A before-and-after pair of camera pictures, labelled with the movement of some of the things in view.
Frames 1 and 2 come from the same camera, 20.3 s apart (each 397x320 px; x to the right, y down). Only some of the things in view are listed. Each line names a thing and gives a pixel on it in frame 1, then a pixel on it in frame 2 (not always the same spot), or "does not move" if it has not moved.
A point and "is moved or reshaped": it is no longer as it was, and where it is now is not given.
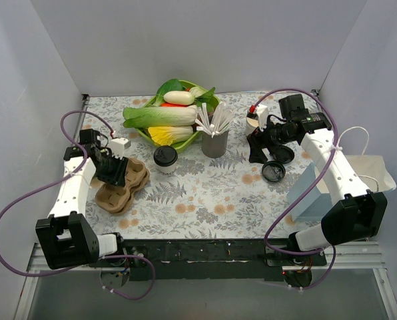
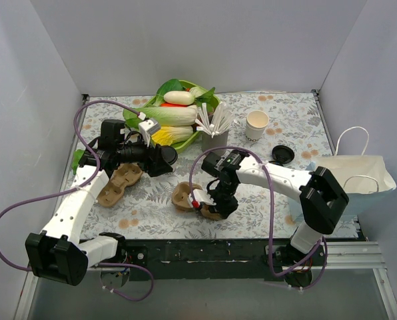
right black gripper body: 263,139 to 224,203
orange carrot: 172,105 does not move
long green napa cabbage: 160,116 does not move
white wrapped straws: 219,121 does not move
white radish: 179,97 does not move
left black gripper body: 115,170 to 154,158
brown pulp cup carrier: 133,191 to 180,199
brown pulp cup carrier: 114,197 is moved or reshaped
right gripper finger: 256,153 to 225,205
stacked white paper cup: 252,124 does not move
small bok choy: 208,98 does not move
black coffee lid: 165,156 does not move
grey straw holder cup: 215,147 does not move
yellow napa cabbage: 166,135 does not move
